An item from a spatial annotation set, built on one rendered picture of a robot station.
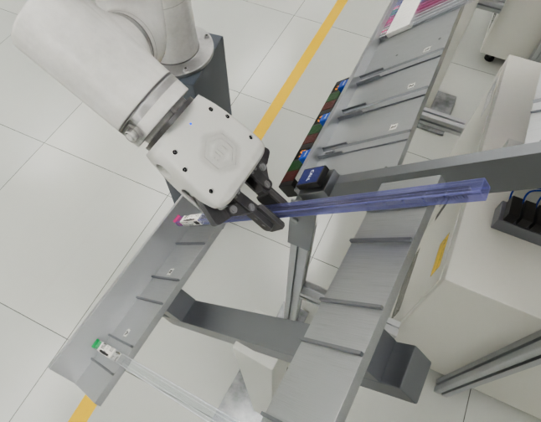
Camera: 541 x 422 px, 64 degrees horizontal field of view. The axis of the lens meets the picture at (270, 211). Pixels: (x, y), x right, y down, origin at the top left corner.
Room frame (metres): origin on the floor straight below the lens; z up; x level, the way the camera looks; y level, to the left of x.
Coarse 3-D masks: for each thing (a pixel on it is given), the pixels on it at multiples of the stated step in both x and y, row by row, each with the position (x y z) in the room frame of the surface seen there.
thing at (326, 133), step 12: (396, 0) 0.99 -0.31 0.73; (384, 12) 0.95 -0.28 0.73; (384, 24) 0.90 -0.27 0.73; (372, 36) 0.86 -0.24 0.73; (372, 48) 0.82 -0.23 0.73; (360, 60) 0.77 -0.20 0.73; (360, 72) 0.74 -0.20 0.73; (348, 84) 0.69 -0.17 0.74; (348, 96) 0.67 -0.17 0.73; (336, 108) 0.62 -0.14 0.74; (336, 120) 0.60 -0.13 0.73; (324, 132) 0.56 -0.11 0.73; (324, 144) 0.54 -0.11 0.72; (312, 156) 0.50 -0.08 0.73
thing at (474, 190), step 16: (384, 192) 0.20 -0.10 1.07; (400, 192) 0.20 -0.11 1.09; (416, 192) 0.19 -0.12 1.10; (432, 192) 0.18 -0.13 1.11; (448, 192) 0.18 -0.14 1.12; (464, 192) 0.17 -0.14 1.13; (480, 192) 0.16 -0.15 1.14; (272, 208) 0.25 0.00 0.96; (288, 208) 0.24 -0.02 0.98; (304, 208) 0.23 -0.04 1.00; (320, 208) 0.22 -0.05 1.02; (336, 208) 0.21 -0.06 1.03; (352, 208) 0.20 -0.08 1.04; (368, 208) 0.20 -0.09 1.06; (384, 208) 0.19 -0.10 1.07
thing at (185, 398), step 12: (96, 348) 0.14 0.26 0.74; (120, 360) 0.11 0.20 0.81; (132, 360) 0.11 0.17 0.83; (132, 372) 0.09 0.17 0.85; (144, 372) 0.09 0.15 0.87; (156, 384) 0.07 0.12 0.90; (168, 384) 0.07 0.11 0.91; (168, 396) 0.05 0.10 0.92; (180, 396) 0.05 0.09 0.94; (192, 396) 0.05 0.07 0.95; (192, 408) 0.04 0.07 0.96; (204, 408) 0.04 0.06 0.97; (216, 408) 0.04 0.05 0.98; (204, 420) 0.03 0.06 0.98; (216, 420) 0.03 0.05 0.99; (228, 420) 0.03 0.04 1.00
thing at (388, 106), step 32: (416, 32) 0.79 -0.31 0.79; (448, 32) 0.72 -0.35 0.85; (384, 64) 0.73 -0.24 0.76; (416, 64) 0.66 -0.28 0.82; (384, 96) 0.61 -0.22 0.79; (416, 96) 0.55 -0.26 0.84; (352, 128) 0.56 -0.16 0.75; (384, 128) 0.51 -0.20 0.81; (320, 160) 0.50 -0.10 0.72; (352, 160) 0.46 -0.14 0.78; (384, 160) 0.42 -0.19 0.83
